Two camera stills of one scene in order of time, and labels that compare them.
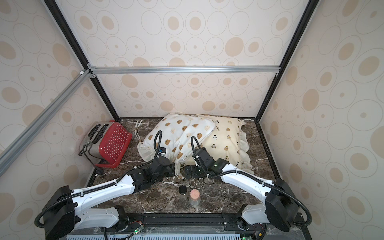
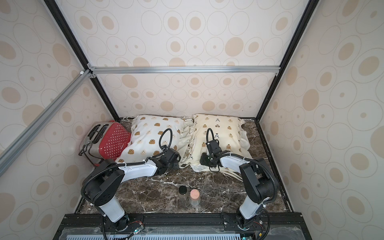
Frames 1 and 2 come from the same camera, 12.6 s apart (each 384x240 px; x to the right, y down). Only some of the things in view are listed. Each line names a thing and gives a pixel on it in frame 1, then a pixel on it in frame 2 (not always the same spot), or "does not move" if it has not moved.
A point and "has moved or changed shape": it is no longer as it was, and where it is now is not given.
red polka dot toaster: (104, 142) does not move
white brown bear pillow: (180, 134) has moved or changed shape
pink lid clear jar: (194, 199) does not move
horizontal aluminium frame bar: (95, 71) does not move
